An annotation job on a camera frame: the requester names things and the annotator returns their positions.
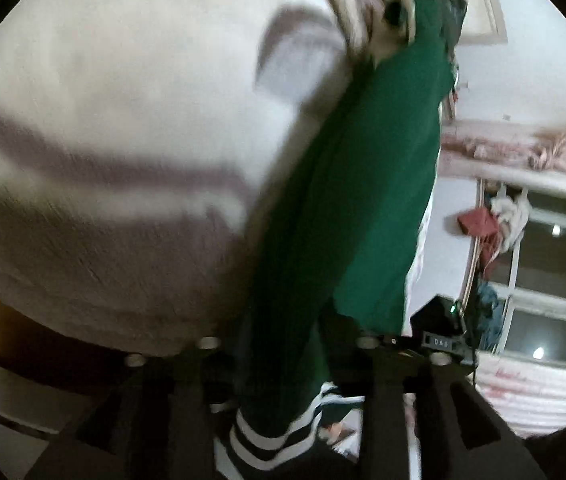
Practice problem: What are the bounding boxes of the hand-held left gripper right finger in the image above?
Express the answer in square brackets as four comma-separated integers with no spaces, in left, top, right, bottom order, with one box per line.
[357,335,549,480]

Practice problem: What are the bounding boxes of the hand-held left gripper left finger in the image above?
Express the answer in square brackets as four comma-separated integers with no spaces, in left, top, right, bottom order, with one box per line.
[28,337,244,480]

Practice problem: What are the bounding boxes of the green varsity jacket white sleeves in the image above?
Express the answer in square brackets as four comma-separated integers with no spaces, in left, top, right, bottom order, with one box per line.
[213,0,459,480]

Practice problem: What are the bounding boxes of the blue garment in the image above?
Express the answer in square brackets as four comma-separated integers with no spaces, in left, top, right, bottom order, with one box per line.
[476,282,506,351]

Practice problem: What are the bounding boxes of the dusty red garment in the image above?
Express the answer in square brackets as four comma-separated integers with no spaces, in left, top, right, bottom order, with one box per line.
[457,207,499,238]

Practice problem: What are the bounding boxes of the loose pink floral curtain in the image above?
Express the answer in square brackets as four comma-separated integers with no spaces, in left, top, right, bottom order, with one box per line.
[478,355,566,433]

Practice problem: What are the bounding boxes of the white plush toy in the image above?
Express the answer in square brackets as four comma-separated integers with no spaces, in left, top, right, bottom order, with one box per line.
[488,192,531,251]

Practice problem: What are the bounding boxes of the tied pink floral curtain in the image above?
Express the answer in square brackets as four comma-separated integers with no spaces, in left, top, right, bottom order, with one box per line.
[440,127,566,183]

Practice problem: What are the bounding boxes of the floral plush blanket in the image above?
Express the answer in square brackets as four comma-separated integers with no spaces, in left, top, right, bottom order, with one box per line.
[0,0,399,358]

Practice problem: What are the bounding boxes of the white window frame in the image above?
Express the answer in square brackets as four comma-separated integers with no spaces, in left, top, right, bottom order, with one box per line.
[478,180,566,361]

